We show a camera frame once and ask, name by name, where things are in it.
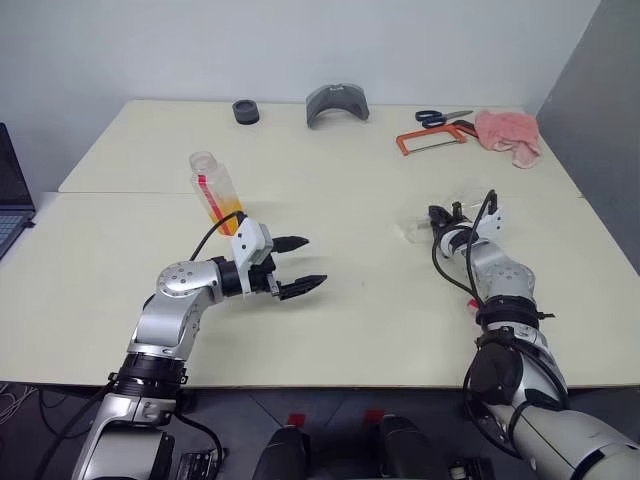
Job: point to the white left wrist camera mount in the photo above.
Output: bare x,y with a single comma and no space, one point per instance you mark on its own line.
245,245

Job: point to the bottle with orange liquid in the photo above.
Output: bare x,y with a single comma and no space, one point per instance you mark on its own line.
215,195

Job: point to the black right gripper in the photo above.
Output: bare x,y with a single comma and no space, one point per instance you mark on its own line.
452,224

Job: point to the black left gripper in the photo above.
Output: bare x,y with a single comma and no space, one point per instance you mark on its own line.
260,280

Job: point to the clear plastic cup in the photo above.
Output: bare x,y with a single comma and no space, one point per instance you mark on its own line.
412,232

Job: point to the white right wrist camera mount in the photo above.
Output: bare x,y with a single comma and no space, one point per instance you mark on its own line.
490,222

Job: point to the grey partition panel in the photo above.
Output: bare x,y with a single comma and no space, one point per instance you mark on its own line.
595,125

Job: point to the orange frame hacksaw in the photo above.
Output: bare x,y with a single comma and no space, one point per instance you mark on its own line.
406,139

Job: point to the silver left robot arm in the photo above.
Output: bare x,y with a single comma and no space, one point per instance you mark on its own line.
170,300

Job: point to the pink cloth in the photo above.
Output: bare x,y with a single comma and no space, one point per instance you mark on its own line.
507,132

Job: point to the dark rounded shape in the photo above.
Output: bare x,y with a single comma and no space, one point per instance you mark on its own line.
405,447
282,452

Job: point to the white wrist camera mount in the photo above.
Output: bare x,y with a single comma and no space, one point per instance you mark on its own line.
245,245
490,222

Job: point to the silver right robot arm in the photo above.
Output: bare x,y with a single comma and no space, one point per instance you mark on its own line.
505,272

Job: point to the dark open laptop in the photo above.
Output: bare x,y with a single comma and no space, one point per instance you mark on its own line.
12,200

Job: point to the black box with white parts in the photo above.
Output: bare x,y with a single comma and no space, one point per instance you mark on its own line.
200,465

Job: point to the dark grey round holder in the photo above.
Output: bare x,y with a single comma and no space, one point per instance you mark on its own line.
246,112

